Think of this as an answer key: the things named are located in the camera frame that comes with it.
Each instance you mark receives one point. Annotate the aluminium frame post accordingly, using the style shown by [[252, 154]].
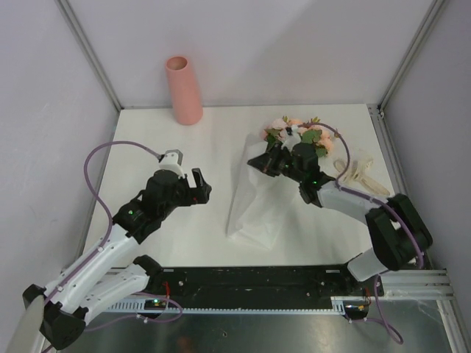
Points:
[[88, 52], [422, 33]]

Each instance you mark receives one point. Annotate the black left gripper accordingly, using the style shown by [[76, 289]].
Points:
[[194, 195]]

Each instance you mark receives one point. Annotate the pink flower bouquet white wrap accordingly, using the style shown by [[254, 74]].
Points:
[[312, 133]]

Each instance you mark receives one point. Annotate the white wrapping paper sheet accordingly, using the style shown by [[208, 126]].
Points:
[[260, 204]]

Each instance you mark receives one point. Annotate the cream printed ribbon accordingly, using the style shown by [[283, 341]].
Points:
[[357, 172]]

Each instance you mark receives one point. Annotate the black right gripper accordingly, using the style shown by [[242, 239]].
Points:
[[266, 162]]

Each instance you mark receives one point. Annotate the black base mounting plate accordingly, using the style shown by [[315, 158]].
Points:
[[259, 284]]

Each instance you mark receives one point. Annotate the pink cylindrical vase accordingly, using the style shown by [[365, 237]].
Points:
[[184, 90]]

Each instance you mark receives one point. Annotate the aluminium front rail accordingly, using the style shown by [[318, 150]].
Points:
[[416, 281]]

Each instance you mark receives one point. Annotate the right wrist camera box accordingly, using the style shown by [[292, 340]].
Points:
[[290, 137]]

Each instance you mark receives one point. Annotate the left aluminium frame post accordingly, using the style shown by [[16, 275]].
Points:
[[88, 52]]

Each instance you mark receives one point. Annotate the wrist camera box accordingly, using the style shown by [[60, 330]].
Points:
[[172, 161], [290, 137]]

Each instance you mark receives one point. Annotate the right aluminium frame post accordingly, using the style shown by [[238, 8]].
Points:
[[422, 33]]

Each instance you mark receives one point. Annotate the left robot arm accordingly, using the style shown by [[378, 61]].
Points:
[[127, 230]]

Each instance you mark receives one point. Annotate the white slotted cable duct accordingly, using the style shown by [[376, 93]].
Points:
[[154, 306]]

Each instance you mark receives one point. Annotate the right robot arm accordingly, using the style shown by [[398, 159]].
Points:
[[397, 232]]

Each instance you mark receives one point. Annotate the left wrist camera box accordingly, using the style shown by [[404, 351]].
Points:
[[172, 161]]

